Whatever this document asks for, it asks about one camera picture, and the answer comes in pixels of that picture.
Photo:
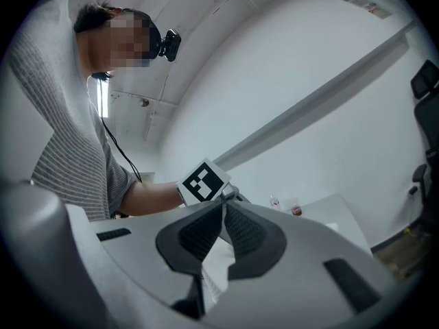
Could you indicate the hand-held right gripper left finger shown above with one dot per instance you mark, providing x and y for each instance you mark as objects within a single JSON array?
[{"x": 144, "y": 252}]

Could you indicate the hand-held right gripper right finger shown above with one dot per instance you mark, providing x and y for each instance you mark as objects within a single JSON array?
[{"x": 302, "y": 252}]

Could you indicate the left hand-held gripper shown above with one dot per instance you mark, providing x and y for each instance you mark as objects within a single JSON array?
[{"x": 202, "y": 183}]

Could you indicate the person's left forearm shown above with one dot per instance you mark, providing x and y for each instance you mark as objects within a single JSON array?
[{"x": 151, "y": 197}]

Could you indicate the clear cup with drink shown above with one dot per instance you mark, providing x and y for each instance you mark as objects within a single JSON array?
[{"x": 295, "y": 208}]

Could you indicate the white perforated storage basket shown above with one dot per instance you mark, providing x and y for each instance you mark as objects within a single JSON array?
[{"x": 219, "y": 266}]

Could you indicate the person's grey striped shirt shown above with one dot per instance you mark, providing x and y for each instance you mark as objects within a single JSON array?
[{"x": 68, "y": 149}]

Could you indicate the ceiling light panel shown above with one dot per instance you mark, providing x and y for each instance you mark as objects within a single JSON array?
[{"x": 103, "y": 98}]

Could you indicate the person's head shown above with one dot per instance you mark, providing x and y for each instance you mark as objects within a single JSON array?
[{"x": 99, "y": 46}]

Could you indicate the black mesh office chair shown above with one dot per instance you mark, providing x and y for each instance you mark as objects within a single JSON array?
[{"x": 428, "y": 122}]

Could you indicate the black wall adapter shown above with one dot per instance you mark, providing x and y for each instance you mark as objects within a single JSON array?
[{"x": 413, "y": 190}]

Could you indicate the black head-worn camera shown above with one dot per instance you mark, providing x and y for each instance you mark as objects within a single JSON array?
[{"x": 170, "y": 45}]

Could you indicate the paper wall notice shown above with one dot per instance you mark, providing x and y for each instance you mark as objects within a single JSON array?
[{"x": 368, "y": 5}]

